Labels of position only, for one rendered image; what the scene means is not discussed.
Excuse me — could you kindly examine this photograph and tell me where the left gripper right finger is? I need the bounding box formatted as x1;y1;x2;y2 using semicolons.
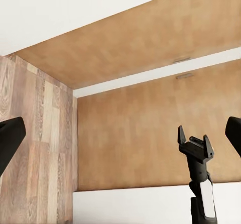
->
225;116;241;156

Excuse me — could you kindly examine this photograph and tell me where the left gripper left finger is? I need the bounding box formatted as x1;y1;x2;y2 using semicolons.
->
0;117;26;177

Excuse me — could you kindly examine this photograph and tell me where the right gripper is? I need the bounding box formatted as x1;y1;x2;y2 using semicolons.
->
178;126;214;175

